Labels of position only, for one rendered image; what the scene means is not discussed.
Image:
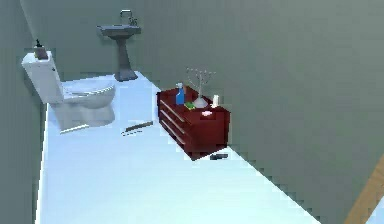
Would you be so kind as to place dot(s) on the grey pedestal sink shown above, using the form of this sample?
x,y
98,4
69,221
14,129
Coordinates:
x,y
122,50

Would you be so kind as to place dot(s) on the green sponge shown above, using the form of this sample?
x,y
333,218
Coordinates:
x,y
190,105

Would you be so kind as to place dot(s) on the silver branched candle holder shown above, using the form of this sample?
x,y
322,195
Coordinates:
x,y
200,90

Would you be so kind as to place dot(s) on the dark red chest of drawers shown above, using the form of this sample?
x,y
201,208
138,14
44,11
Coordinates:
x,y
200,128

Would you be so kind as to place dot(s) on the grey flat bar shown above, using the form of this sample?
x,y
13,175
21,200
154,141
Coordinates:
x,y
139,126

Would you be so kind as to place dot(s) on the small black flat object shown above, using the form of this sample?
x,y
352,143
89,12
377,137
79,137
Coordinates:
x,y
219,156

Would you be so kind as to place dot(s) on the dark soap dispenser bottle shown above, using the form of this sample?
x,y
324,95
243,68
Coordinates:
x,y
40,51

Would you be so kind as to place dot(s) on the white toilet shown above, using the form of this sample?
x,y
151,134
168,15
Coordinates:
x,y
78,95

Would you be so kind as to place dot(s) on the chrome sink faucet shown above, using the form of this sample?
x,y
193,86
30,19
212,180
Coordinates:
x,y
128,17

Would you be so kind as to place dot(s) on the blue spray bottle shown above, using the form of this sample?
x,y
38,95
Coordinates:
x,y
180,96

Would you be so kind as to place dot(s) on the wooden door frame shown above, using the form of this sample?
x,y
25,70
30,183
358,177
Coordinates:
x,y
367,196

